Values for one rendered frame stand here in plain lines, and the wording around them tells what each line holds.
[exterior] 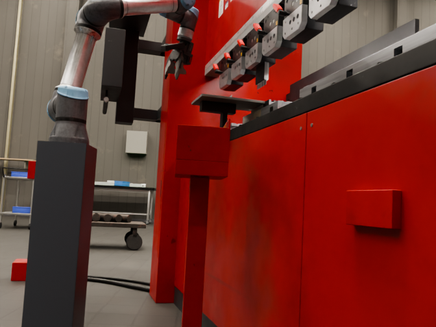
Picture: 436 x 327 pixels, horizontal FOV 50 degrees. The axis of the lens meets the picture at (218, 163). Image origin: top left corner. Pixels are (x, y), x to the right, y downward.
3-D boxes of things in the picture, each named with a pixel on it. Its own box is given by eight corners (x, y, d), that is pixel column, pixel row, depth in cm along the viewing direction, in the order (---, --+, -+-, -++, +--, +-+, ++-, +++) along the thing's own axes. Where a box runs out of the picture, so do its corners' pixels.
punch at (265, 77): (255, 89, 201) (255, 68, 201) (259, 89, 201) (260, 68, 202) (263, 84, 191) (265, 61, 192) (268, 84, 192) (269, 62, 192)
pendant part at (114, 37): (100, 100, 317) (104, 49, 320) (118, 102, 320) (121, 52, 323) (100, 85, 274) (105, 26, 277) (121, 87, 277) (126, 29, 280)
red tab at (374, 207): (345, 224, 96) (346, 190, 97) (353, 224, 96) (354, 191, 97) (391, 229, 82) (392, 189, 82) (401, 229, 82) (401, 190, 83)
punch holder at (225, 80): (218, 89, 243) (220, 59, 245) (233, 91, 246) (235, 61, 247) (227, 83, 229) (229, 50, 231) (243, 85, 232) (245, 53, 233)
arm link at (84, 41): (48, 115, 182) (87, -8, 192) (41, 119, 195) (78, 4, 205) (78, 125, 188) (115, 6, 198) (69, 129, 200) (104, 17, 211)
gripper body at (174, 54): (190, 66, 226) (196, 42, 226) (176, 60, 220) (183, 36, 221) (180, 66, 232) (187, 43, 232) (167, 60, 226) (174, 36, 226)
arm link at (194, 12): (181, 6, 227) (195, 13, 231) (174, 27, 227) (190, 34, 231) (187, 3, 220) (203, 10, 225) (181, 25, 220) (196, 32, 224)
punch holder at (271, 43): (261, 57, 186) (263, 17, 188) (280, 60, 188) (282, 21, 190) (276, 45, 172) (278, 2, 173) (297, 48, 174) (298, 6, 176)
